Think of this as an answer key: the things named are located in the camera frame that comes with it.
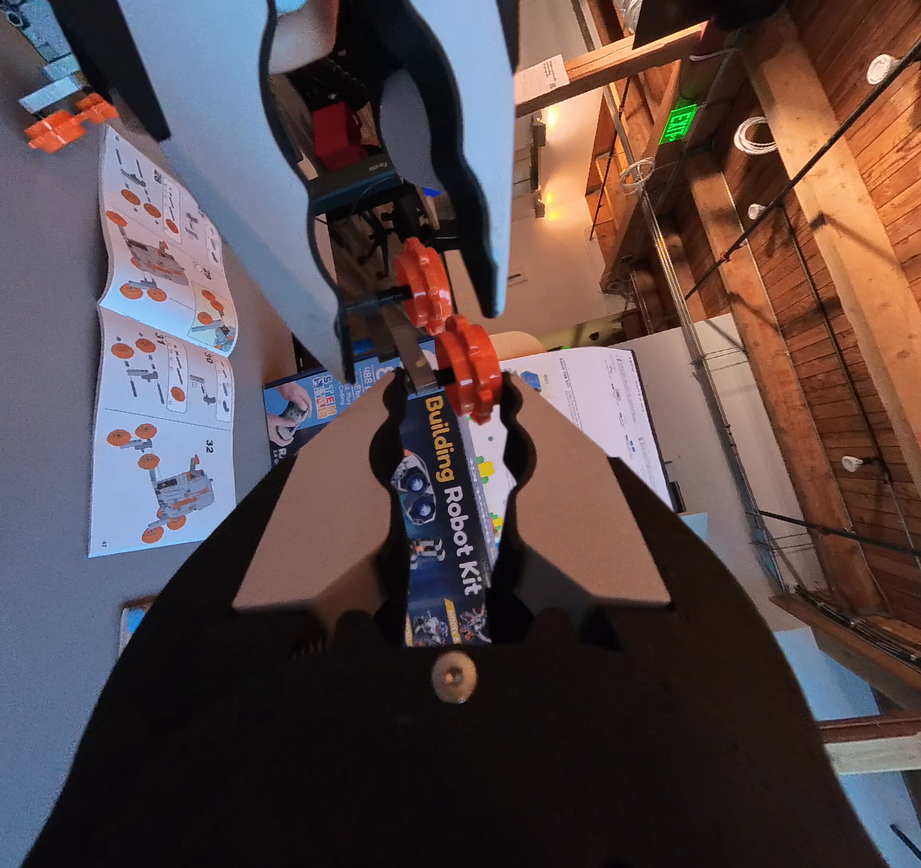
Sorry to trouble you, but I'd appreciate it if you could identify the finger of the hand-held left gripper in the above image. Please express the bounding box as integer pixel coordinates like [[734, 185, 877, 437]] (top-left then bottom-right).
[[97, 0, 355, 385], [354, 0, 520, 320]]

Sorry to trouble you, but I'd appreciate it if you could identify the red crate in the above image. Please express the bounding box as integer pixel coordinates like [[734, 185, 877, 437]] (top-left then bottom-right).
[[313, 101, 369, 171]]

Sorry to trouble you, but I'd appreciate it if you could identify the orange wheeled grey toy assembly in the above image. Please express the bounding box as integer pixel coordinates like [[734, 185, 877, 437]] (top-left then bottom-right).
[[338, 236, 505, 426]]

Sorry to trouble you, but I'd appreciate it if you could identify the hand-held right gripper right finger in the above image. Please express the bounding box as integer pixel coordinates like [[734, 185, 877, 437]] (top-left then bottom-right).
[[488, 370, 673, 644]]

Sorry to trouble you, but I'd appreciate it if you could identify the white instruction board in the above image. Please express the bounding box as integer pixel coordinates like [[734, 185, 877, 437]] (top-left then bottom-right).
[[468, 346, 677, 516]]

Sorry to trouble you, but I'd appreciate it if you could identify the grey desk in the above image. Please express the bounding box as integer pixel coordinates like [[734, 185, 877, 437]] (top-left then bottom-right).
[[0, 15, 342, 868]]

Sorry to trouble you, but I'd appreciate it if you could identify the grey toy parts pile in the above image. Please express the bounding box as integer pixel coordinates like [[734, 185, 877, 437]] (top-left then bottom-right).
[[0, 0, 76, 66]]

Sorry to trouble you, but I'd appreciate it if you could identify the white paper notice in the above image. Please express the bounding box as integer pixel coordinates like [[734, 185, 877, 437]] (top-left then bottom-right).
[[514, 55, 569, 118]]

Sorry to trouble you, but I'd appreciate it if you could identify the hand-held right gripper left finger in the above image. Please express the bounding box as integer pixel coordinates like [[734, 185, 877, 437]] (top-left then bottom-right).
[[232, 370, 410, 642]]

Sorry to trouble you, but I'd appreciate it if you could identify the loose grey toy part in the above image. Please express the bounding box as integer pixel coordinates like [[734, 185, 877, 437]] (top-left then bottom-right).
[[18, 75, 82, 115]]

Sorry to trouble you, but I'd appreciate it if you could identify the blue printed toy box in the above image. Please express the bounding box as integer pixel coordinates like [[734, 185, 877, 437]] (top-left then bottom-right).
[[262, 353, 505, 647]]

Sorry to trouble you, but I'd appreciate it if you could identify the loose orange toy part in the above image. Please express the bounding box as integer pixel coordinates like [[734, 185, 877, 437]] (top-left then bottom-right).
[[24, 94, 119, 154]]

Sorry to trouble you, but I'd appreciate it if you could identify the blue cover instruction booklet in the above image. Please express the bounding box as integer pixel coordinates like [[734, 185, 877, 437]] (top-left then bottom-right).
[[118, 595, 155, 656]]

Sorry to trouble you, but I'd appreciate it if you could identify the white open instruction booklet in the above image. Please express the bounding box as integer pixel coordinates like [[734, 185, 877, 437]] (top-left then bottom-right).
[[88, 125, 240, 559]]

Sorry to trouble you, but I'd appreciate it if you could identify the green lit sign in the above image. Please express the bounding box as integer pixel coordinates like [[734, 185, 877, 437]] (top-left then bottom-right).
[[658, 103, 700, 147]]

